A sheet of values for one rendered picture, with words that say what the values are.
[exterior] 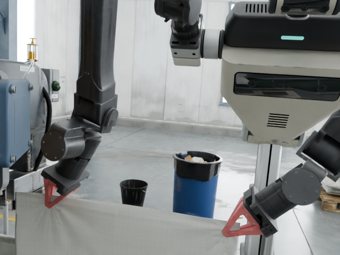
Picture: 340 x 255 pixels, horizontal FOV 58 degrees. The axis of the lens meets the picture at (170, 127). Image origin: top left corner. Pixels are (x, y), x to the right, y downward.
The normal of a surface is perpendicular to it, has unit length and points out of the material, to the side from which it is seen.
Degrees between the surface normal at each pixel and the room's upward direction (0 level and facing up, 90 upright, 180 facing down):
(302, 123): 130
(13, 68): 90
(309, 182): 79
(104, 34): 106
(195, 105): 90
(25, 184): 90
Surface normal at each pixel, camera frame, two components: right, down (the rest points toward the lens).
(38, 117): 0.97, 0.10
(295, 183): -0.40, -0.09
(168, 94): -0.22, 0.12
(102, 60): 0.85, 0.40
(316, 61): -0.08, -0.68
